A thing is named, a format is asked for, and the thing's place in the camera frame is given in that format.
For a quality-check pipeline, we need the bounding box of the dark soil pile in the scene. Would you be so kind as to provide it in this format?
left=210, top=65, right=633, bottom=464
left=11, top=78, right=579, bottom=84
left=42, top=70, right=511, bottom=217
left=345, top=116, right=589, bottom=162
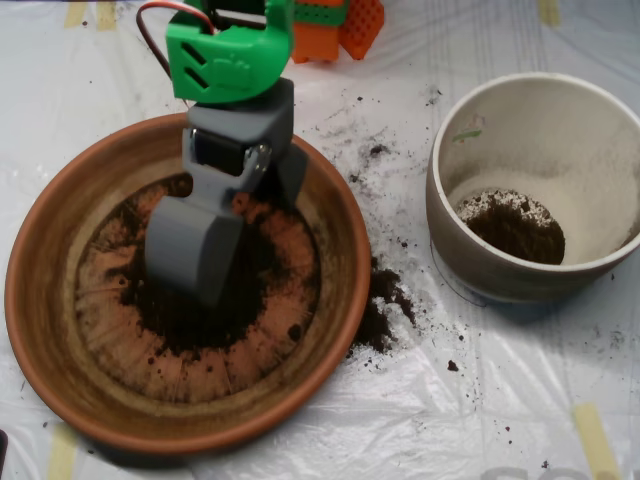
left=107, top=179, right=321, bottom=357

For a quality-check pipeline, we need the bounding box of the terracotta clay saucer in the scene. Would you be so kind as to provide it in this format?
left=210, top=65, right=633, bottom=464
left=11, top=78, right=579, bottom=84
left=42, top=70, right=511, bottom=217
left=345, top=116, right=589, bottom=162
left=4, top=111, right=373, bottom=457

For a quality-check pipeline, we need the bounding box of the spilled dark soil heap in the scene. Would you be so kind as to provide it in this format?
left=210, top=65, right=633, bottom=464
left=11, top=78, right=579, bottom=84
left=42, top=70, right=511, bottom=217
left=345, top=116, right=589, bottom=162
left=344, top=255, right=419, bottom=361

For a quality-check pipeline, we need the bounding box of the white ceramic pot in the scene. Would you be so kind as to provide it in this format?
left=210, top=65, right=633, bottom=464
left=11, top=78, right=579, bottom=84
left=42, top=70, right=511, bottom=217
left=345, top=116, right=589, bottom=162
left=425, top=72, right=640, bottom=305

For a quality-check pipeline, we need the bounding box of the beige masking tape strip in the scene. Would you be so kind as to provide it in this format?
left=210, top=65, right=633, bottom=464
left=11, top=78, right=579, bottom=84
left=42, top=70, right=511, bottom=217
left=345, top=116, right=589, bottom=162
left=95, top=0, right=119, bottom=32
left=63, top=0, right=89, bottom=29
left=538, top=0, right=562, bottom=27
left=571, top=402, right=621, bottom=480
left=46, top=423, right=80, bottom=480

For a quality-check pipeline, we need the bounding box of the white plastic cover sheet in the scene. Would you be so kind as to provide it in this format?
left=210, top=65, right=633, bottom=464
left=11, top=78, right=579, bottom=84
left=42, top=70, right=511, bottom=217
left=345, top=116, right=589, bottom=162
left=0, top=0, right=640, bottom=480

